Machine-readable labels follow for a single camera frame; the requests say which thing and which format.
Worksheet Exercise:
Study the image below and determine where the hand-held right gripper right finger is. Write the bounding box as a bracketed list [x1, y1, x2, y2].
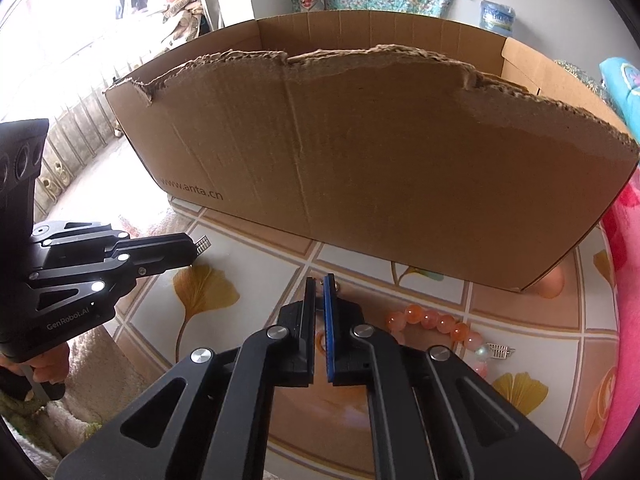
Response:
[322, 273, 583, 480]

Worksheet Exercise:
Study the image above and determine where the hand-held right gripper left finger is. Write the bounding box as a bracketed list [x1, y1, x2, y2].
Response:
[55, 276, 318, 480]

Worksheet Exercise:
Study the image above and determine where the pink floral blanket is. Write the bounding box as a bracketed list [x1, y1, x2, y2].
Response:
[585, 160, 640, 476]

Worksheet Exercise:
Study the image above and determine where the grey lace pillow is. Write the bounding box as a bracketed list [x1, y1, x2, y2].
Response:
[552, 59, 601, 86]

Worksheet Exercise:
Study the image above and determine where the blue cartoon pillow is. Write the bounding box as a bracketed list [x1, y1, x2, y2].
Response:
[599, 56, 640, 126]

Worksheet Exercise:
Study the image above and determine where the brown cardboard box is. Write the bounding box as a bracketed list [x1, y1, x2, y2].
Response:
[102, 10, 640, 295]

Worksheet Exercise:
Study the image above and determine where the orange pink bead bracelet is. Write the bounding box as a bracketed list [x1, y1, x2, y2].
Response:
[385, 304, 516, 378]

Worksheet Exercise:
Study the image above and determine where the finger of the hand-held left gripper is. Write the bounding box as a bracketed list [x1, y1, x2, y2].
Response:
[27, 252, 197, 311]
[31, 220, 197, 261]

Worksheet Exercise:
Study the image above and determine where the leaf print tablecloth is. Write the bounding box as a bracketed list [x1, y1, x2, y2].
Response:
[65, 200, 636, 480]

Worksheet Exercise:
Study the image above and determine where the person's left hand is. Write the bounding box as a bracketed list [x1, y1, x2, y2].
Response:
[27, 344, 70, 387]

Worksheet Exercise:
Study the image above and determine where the pile of clothes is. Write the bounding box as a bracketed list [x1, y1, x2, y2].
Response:
[162, 0, 211, 43]

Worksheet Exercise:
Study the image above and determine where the blue water jug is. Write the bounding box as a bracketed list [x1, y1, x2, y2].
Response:
[480, 0, 516, 37]

